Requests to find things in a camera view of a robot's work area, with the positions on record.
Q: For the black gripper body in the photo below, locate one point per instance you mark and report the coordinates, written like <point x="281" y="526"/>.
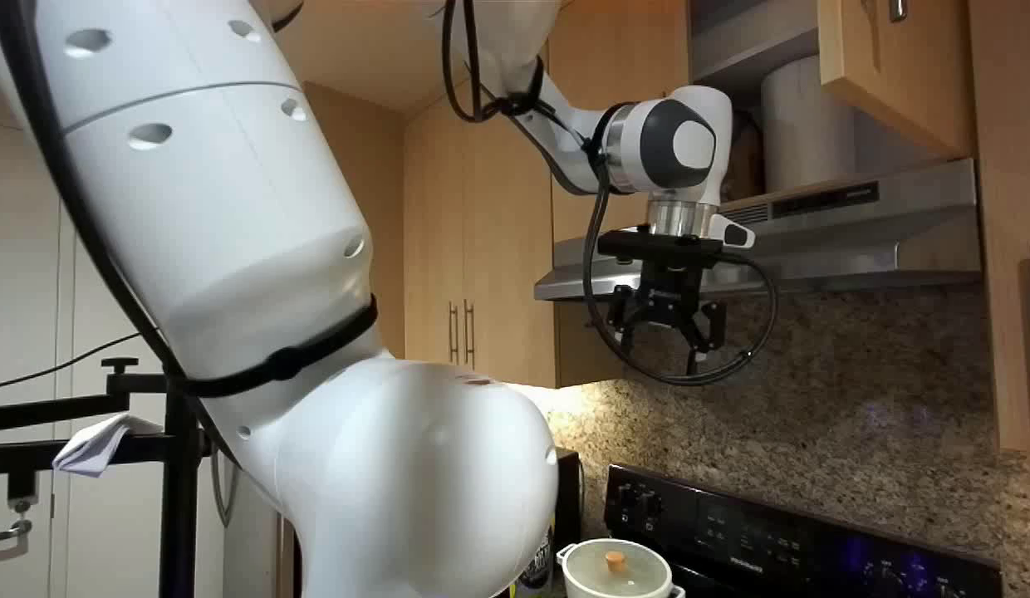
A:
<point x="669" y="287"/>

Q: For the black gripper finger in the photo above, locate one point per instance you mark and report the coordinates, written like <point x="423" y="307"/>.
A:
<point x="625" y="320"/>
<point x="710" y="333"/>

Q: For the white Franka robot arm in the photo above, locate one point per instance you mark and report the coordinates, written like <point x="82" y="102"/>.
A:
<point x="261" y="219"/>

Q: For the white-lined wooden cabinet body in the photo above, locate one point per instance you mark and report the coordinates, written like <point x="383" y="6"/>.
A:
<point x="725" y="93"/>

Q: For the white cabinet shelf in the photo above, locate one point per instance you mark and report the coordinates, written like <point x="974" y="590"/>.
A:
<point x="750" y="39"/>

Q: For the wooden cabinet door white inside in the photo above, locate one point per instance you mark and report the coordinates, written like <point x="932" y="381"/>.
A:
<point x="892" y="79"/>

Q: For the white panelled door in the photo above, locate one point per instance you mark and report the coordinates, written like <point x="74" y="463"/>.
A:
<point x="17" y="276"/>

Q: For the stainless steel range hood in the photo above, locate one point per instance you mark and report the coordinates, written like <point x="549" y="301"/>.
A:
<point x="849" y="238"/>

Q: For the black stove top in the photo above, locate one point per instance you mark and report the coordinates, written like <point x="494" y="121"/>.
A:
<point x="758" y="543"/>

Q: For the white pot with lid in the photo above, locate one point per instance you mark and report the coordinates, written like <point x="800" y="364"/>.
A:
<point x="617" y="574"/>

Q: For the black metal stand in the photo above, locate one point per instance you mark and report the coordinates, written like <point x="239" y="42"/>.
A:
<point x="181" y="498"/>

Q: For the white crumpled paper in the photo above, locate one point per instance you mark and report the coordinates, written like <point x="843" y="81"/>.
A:
<point x="94" y="442"/>

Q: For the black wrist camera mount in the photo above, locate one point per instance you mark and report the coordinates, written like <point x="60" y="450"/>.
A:
<point x="659" y="248"/>

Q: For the wooden two-door wall cabinet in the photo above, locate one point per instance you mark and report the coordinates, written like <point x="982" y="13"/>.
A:
<point x="494" y="219"/>

